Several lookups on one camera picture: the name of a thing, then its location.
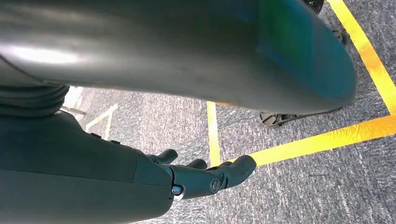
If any robot grey leg shell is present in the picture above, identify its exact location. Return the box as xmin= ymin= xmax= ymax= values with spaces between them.
xmin=0 ymin=0 xmax=358 ymax=116

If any robot black right foot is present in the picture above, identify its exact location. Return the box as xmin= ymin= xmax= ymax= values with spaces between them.
xmin=259 ymin=108 xmax=342 ymax=128

